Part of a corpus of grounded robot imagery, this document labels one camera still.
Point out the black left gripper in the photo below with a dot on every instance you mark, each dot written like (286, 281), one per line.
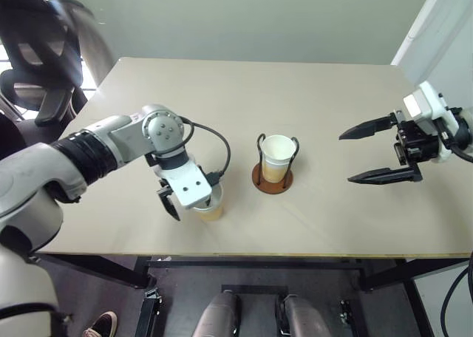
(165, 188)

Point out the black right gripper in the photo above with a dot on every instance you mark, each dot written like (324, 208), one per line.
(415, 145)

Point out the beige paper cup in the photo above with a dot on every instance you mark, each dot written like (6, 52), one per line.
(214, 213)
(277, 150)

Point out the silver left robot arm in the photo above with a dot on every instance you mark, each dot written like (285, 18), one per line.
(122, 133)

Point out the dark rounded shape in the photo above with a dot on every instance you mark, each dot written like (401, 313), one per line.
(216, 316)
(306, 318)

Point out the brown shoe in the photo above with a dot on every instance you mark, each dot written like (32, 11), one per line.
(103, 324)

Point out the silver robot torso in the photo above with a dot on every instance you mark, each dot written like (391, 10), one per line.
(22, 292)

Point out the black office chair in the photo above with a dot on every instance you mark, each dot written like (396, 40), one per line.
(40, 37)

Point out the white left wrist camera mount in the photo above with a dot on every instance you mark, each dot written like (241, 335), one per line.
(188, 185)

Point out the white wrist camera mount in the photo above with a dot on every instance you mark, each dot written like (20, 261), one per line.
(425, 100)
(188, 185)

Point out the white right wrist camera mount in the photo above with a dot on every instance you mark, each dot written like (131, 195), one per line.
(425, 100)

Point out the black metal table frame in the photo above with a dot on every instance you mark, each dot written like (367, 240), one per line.
(258, 264)

